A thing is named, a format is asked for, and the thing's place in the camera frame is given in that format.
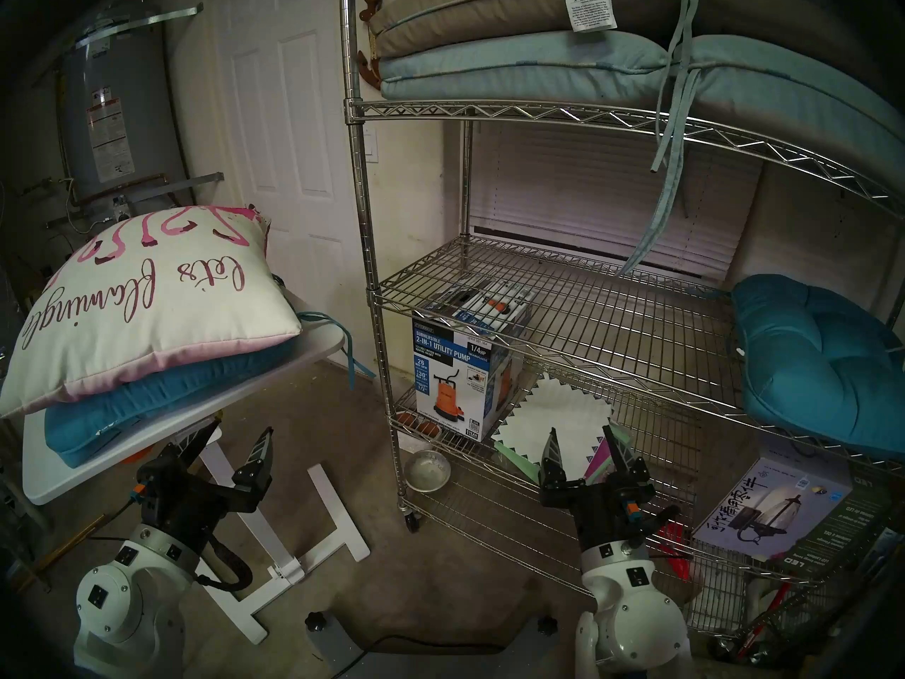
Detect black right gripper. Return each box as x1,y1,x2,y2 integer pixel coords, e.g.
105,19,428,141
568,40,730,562
539,423,653,554

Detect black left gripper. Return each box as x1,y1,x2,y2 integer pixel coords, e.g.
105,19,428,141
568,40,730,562
159,417,275,545

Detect white pink flamingo pillow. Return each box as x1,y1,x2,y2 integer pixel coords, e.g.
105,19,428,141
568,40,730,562
0,204,305,418

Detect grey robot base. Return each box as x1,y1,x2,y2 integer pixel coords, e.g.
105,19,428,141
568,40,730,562
305,610,559,679

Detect teal cushion with ties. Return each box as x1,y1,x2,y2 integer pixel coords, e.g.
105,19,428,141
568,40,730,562
44,310,377,470

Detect teal tufted round cushion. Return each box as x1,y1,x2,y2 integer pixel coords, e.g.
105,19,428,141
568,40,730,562
730,273,905,459

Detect light blue bench cushion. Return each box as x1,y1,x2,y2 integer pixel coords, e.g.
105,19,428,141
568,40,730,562
378,30,905,275

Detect white cushion care label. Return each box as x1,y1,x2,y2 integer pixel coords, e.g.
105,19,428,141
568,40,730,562
562,0,617,33

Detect beige bench cushion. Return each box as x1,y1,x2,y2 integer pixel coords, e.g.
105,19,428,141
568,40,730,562
368,0,899,84

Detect white zigzag edged paper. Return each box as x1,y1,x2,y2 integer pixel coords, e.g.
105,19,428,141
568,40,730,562
491,373,614,477

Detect green coloured paper pad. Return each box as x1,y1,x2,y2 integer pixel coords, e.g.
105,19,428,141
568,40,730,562
494,419,634,487

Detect small red tool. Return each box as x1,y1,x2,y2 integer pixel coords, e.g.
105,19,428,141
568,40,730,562
654,522,697,579

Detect white adjustable side table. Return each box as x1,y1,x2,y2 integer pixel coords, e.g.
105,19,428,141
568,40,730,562
21,299,372,646

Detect small metal bowl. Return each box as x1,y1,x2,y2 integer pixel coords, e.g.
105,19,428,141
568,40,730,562
404,450,452,493

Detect utility pump cardboard box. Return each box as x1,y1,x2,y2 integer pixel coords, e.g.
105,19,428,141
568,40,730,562
412,278,535,443

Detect wooden stick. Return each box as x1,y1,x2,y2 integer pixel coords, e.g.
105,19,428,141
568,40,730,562
32,515,107,572

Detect LED lamp product box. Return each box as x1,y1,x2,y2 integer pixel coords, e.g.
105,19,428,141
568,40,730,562
691,457,899,586

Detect white panel door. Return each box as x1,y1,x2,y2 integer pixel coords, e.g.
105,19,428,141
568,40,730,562
212,0,368,289

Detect grey water heater tank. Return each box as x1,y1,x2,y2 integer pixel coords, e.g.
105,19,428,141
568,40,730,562
57,6,192,211

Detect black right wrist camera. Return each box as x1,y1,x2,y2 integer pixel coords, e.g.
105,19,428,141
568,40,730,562
617,497,681,541

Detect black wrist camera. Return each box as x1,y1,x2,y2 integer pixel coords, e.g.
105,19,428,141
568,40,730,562
617,497,681,541
134,465,165,521

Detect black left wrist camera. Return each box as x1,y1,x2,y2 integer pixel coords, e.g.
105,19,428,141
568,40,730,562
134,465,165,521

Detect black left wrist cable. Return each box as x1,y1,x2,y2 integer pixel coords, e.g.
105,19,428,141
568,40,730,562
192,533,254,592

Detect red handled tool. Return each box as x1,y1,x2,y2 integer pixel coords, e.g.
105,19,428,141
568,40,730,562
735,582,794,650

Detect grey metal heater strap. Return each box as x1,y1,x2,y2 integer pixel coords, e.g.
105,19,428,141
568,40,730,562
46,172,226,226
74,4,204,49

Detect chrome wire shelf rack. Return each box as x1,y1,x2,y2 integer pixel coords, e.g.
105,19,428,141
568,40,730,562
338,0,905,657

